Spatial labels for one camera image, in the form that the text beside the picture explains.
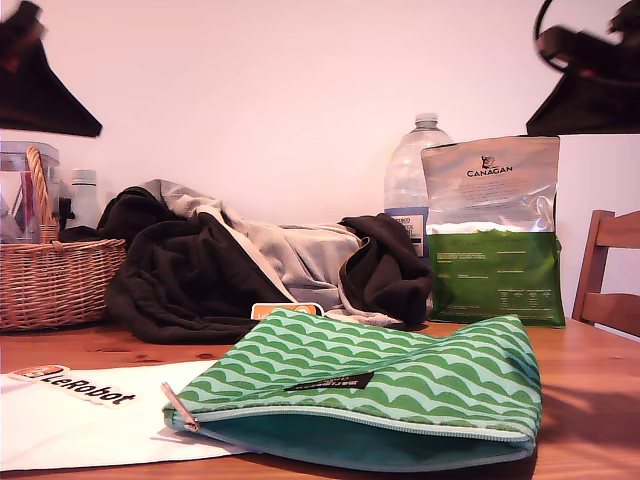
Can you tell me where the green silver Canagan food bag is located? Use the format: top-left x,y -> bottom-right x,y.
419,133 -> 568,329

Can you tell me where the large clear water bottle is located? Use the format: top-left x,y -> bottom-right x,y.
383,110 -> 456,261

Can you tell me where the clear plastic container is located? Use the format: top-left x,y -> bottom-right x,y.
0,139 -> 61,244

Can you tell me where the wicker basket with handle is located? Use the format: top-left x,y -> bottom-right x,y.
0,144 -> 127,332

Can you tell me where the wooden chair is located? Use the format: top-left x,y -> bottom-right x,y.
572,208 -> 640,344

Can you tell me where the small white bottle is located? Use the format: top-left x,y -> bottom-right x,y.
68,167 -> 101,229

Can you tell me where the large LeRobot sticker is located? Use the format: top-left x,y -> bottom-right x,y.
10,363 -> 139,410

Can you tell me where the black hoodie with grey lining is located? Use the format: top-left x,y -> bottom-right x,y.
97,177 -> 436,346

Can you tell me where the silver zipper pull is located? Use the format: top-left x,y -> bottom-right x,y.
159,382 -> 201,432

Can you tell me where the blank white paper sheet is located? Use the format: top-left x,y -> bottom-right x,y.
0,357 -> 251,474

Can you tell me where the small orange LeRobot sticker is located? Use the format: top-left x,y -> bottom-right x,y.
249,301 -> 326,322

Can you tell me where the green wave pattern zip bag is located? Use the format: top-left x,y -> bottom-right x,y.
162,307 -> 544,474

